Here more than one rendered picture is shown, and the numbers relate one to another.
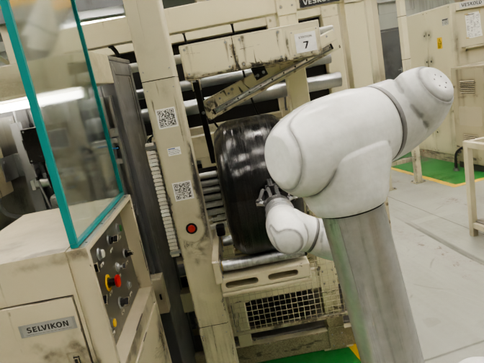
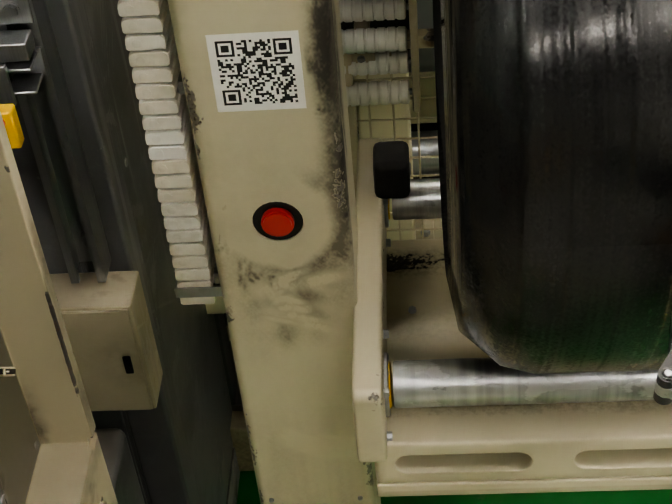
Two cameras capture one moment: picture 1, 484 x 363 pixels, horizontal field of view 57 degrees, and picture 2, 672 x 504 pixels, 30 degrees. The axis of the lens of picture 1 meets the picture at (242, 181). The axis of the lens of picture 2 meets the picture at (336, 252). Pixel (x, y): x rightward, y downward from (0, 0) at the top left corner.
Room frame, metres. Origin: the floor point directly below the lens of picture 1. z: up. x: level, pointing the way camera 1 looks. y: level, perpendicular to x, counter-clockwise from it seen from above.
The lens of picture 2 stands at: (0.86, 0.10, 1.78)
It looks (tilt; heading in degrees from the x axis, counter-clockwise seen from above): 41 degrees down; 5
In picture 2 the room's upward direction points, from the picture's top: 6 degrees counter-clockwise
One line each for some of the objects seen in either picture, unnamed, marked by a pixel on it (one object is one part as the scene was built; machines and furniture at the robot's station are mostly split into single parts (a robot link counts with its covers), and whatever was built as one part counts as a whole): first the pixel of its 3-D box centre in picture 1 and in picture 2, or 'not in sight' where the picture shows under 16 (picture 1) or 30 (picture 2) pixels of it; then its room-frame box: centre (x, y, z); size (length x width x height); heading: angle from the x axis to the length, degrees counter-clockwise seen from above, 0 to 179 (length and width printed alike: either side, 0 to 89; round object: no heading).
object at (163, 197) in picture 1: (164, 199); (166, 84); (1.77, 0.32, 1.19); 0.05 x 0.04 x 0.48; 0
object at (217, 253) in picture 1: (218, 253); (373, 285); (1.82, 0.16, 0.90); 0.40 x 0.03 x 0.10; 0
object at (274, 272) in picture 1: (264, 273); (558, 424); (1.68, -0.02, 0.84); 0.36 x 0.09 x 0.06; 90
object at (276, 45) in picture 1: (250, 52); not in sight; (2.11, -0.15, 1.71); 0.61 x 0.25 x 0.15; 90
